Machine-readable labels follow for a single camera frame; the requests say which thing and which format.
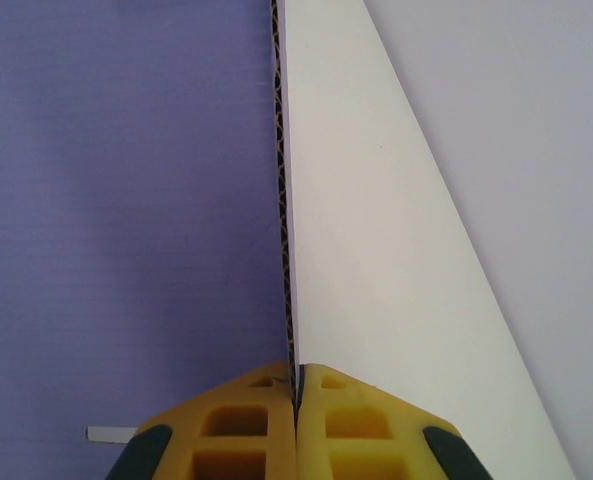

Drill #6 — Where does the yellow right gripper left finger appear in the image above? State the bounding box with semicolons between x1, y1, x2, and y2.
105;359;297;480

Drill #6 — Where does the purple corrugated cardboard box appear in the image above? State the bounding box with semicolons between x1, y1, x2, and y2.
0;0;578;480

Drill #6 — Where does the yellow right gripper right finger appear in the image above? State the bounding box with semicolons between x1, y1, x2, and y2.
295;361;493;480

